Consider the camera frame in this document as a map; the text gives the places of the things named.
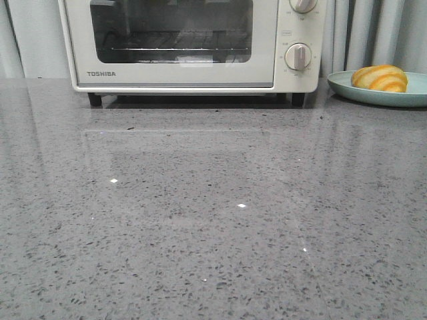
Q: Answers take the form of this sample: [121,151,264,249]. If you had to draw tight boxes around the glass oven door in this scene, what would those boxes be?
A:
[59,1,279,88]

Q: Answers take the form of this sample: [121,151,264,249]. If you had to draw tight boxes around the orange striped croissant bread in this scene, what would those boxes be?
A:
[351,65,408,93]

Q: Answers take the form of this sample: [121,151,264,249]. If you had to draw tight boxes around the lower oven knob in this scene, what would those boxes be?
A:
[284,43,312,71]

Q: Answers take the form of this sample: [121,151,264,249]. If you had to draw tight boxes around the oven knob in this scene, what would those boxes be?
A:
[289,0,318,14]
[284,43,312,71]

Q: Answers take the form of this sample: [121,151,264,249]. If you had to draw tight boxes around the white Toshiba toaster oven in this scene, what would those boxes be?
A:
[58,1,327,107]

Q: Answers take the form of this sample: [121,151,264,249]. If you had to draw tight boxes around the upper oven knob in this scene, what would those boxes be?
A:
[289,0,318,14]

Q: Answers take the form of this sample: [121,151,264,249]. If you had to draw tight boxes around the teal round plate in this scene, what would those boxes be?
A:
[327,71,426,108]

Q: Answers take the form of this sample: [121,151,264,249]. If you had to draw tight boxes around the metal oven wire rack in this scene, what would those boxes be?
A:
[97,31,252,52]

